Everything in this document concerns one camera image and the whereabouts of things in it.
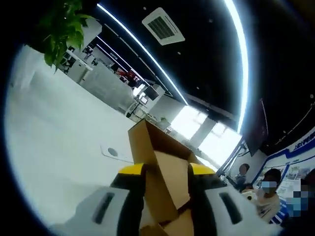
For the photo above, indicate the grey desk partition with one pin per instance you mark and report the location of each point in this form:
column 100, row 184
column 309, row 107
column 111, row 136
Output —
column 108, row 86

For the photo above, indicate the white ceiling air conditioner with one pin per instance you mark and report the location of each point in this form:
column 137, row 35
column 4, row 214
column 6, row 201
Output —
column 163, row 25

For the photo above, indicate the red display screen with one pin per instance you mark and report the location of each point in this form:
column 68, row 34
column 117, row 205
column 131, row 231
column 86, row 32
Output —
column 129, row 77

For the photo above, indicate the green potted plant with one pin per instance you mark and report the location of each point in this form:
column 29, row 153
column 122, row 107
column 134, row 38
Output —
column 66, row 29

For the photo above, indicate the dark hanging banner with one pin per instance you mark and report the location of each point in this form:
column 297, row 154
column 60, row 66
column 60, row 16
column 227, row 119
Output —
column 256, row 132

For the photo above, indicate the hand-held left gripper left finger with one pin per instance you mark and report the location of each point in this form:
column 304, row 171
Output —
column 108, row 209

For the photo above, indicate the blue white wall poster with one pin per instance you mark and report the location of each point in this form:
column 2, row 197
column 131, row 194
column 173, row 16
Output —
column 296, row 175

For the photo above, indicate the black monitor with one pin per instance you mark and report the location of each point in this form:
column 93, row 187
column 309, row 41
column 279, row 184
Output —
column 151, row 93

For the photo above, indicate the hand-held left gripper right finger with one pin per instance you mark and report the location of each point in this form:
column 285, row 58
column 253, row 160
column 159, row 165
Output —
column 216, row 211

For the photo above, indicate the brown cardboard shoe box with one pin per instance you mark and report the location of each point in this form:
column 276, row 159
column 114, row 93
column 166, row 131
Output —
column 167, row 177

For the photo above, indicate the ceiling light strip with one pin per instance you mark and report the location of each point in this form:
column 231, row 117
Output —
column 236, row 61
column 142, row 51

